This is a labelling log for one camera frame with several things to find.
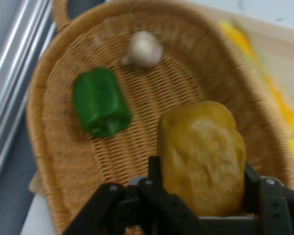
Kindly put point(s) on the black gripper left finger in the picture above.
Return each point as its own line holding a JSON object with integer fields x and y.
{"x": 147, "y": 203}

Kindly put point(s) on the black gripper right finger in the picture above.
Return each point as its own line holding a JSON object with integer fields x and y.
{"x": 276, "y": 203}

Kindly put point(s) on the yellow-brown potato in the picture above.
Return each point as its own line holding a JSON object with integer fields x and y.
{"x": 203, "y": 159}

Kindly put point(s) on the green bell pepper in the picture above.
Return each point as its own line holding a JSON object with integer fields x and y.
{"x": 100, "y": 102}

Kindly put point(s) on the yellow corn cob with husk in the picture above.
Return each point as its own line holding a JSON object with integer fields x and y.
{"x": 272, "y": 85}

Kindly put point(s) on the white garlic bulb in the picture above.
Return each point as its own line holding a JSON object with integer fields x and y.
{"x": 144, "y": 49}

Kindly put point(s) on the long aluminium frame rail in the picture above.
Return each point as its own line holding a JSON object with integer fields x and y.
{"x": 12, "y": 73}

